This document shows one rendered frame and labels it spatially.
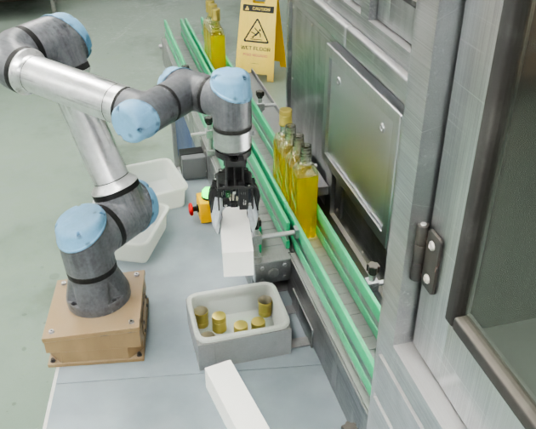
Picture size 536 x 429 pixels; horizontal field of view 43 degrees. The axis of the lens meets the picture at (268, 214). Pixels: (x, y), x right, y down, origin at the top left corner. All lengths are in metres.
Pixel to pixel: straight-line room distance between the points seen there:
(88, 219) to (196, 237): 0.54
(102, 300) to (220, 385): 0.34
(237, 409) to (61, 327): 0.46
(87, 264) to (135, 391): 0.30
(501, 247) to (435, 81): 0.14
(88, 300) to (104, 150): 0.34
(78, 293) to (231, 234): 0.42
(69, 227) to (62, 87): 0.35
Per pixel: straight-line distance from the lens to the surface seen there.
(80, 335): 1.62
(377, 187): 1.61
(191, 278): 1.88
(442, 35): 0.54
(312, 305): 1.60
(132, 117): 1.22
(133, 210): 1.63
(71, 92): 1.35
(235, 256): 1.36
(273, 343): 1.62
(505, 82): 0.50
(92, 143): 1.60
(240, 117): 1.28
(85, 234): 1.54
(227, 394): 1.49
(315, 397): 1.56
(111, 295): 1.65
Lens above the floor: 1.91
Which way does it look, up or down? 33 degrees down
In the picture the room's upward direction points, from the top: straight up
